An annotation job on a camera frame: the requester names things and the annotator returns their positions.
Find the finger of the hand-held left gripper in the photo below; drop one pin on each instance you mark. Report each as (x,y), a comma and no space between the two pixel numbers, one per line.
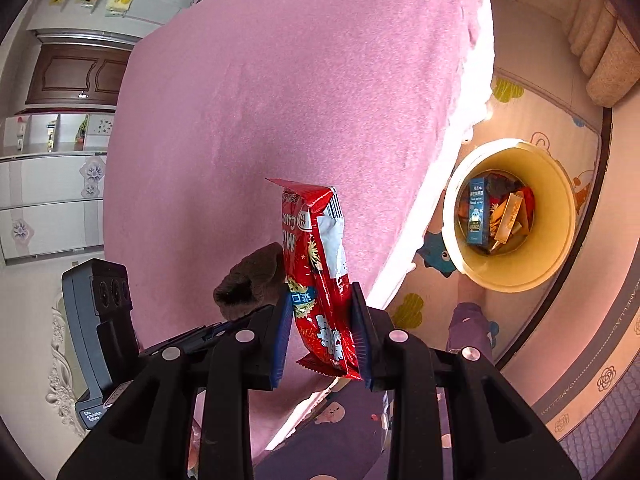
(200,335)

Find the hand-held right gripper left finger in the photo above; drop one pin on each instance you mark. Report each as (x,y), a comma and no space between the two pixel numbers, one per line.
(281,342)

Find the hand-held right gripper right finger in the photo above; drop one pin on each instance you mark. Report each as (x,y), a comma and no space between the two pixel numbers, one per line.
(361,342)

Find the brown sock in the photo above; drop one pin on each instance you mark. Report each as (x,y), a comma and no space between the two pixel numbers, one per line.
(252,280)

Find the red snack packet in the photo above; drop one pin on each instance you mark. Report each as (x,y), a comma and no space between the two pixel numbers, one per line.
(320,280)

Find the blue carton box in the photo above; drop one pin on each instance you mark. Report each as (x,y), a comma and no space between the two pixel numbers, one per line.
(478,210)

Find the golden brown slim box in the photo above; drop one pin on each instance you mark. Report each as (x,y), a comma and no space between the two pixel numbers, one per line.
(512,216)

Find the yellow round bin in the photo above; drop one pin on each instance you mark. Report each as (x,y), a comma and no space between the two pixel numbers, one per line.
(550,240)

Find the white ornate headboard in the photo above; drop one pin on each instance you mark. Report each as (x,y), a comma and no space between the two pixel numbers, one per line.
(62,360)

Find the white wardrobe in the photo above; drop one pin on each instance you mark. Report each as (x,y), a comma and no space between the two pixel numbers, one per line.
(45,195)

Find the red zip pouch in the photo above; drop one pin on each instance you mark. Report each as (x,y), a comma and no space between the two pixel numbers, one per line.
(528,201)

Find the flower border rug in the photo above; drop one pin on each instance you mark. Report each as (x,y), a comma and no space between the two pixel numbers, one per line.
(590,360)

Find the pink bed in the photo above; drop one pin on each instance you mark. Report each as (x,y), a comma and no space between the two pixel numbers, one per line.
(280,110)

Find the brown wooden door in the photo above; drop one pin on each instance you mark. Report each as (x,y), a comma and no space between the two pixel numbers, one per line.
(75,72)

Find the beige curtain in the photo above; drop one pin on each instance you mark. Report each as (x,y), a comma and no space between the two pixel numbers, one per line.
(607,35)

